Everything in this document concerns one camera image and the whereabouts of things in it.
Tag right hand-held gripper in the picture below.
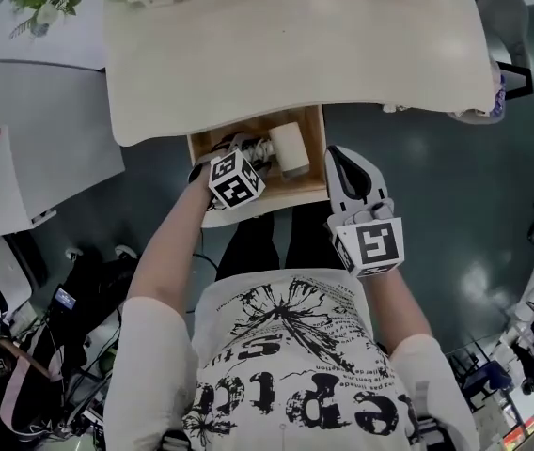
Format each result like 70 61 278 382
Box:
324 145 407 279

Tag white printed t-shirt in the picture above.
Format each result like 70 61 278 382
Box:
103 270 483 451

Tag wooden drawer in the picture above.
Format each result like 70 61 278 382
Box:
185 104 332 229

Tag small blue screen device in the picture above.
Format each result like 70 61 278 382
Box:
52 286 79 310

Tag grey chair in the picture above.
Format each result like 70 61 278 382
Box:
470 0 534 99

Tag cream white desk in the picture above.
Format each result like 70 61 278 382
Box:
102 0 495 148

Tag grey white cabinet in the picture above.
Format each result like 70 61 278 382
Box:
0 58 127 242

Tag black trousers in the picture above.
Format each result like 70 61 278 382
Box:
213 200 344 282

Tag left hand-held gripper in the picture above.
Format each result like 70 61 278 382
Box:
207 133 267 211

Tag blue chair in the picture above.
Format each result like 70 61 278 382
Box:
448 344 516 412

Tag black backpack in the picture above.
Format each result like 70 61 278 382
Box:
0 256 142 442

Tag person's right forearm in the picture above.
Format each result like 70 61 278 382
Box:
362 264 433 362

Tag white hair dryer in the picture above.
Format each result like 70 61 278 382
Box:
241 121 312 180

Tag person's left forearm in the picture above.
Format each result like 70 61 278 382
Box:
127 175 215 310

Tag translucent plastic bag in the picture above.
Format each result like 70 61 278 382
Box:
448 60 509 125

